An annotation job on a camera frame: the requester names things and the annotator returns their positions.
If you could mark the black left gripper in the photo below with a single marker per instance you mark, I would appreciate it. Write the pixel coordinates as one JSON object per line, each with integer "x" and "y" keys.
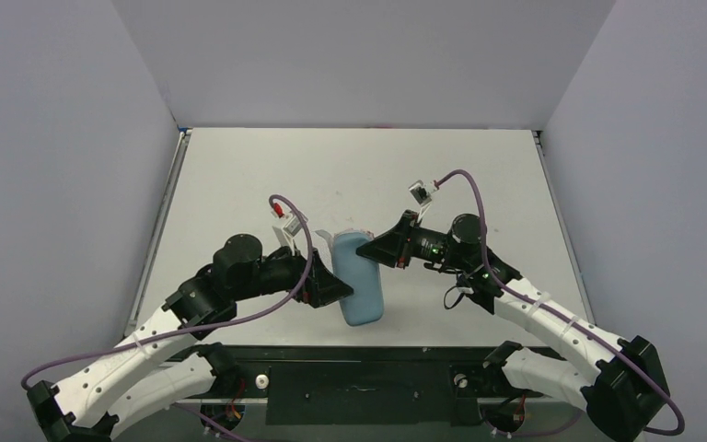
{"x": 312, "y": 283}

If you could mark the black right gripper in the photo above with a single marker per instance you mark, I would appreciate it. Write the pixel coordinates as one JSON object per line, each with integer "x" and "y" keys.
{"x": 407, "y": 242}

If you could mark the grey umbrella sleeve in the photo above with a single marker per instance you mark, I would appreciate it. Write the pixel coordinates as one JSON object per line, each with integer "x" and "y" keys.
{"x": 366, "y": 304}

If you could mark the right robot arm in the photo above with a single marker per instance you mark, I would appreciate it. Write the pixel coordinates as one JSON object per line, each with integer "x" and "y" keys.
{"x": 620, "y": 384}

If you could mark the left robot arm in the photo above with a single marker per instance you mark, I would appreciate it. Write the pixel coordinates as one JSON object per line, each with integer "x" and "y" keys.
{"x": 165, "y": 359}

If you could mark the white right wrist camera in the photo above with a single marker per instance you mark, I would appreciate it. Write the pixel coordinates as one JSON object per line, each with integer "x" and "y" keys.
{"x": 423, "y": 194}

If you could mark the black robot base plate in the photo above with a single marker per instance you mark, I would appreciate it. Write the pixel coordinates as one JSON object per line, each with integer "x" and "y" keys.
{"x": 350, "y": 385}

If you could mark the aluminium table frame rail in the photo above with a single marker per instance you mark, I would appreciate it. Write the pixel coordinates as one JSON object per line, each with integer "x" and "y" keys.
{"x": 158, "y": 228}

